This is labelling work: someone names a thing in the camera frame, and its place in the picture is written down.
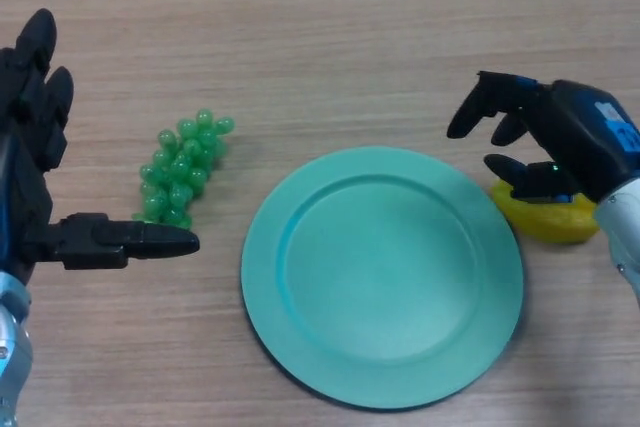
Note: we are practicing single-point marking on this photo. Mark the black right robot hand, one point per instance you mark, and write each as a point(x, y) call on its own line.
point(585, 132)

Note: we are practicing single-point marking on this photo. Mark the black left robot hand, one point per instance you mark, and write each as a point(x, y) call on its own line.
point(25, 147)

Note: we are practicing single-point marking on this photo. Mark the yellow starfruit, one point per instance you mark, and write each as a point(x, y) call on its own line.
point(555, 224)

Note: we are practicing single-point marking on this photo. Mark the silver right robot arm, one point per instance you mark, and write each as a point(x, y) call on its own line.
point(622, 227)

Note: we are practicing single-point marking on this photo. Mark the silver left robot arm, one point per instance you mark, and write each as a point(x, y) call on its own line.
point(12, 342)

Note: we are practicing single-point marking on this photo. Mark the teal round plate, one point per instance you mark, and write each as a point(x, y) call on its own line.
point(382, 287)

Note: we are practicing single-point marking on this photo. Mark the green grape bunch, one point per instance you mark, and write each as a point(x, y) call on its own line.
point(180, 172)

